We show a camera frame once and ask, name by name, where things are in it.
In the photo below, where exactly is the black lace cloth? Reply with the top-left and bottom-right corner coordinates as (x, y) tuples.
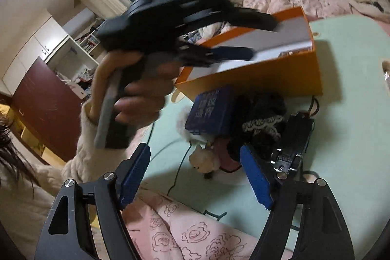
(228, 92), (288, 163)

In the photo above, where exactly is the orange cardboard box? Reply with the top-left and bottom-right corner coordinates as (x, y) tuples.
(173, 6), (323, 102)

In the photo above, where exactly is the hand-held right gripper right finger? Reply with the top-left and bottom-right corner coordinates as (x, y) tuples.
(239, 144), (355, 260)

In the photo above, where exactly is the white plush toy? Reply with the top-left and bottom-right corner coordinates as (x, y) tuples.
(188, 141), (222, 180)

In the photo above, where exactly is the dark red door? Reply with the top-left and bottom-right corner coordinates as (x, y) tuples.
(10, 59), (86, 164)

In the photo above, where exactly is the light pink quilt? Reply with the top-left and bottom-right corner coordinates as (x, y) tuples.
(242, 0), (390, 27)

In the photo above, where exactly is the black cable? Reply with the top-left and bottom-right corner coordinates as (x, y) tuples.
(146, 121), (195, 197)

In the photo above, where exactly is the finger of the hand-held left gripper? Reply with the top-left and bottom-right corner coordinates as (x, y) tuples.
(225, 6), (278, 33)
(180, 43), (257, 68)

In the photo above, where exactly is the person's left hand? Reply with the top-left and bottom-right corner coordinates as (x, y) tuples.
(90, 51), (176, 130)

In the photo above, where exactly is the pink floral cloth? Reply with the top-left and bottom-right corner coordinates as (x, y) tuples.
(122, 187), (293, 260)

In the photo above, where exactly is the white open shelf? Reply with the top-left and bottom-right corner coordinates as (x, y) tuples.
(46, 34), (102, 97)

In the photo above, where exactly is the person's left forearm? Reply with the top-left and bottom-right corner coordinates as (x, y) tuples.
(61, 102), (106, 189)

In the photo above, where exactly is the pink pouch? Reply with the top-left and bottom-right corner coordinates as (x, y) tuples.
(213, 138), (244, 174)

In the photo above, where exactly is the person's dark hair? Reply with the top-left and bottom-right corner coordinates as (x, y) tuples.
(0, 112), (39, 189)

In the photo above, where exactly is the white cabinet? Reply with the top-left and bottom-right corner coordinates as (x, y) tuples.
(0, 16), (71, 97)

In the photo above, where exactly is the dark blue pouch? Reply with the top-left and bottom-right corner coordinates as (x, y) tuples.
(184, 86), (242, 138)

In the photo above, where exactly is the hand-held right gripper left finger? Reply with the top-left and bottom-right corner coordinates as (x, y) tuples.
(34, 143), (151, 260)

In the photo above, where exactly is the black metal mount device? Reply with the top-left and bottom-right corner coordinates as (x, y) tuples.
(270, 114), (316, 181)

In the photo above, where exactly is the person's torso white sweater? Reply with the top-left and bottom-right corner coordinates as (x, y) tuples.
(0, 161), (93, 260)

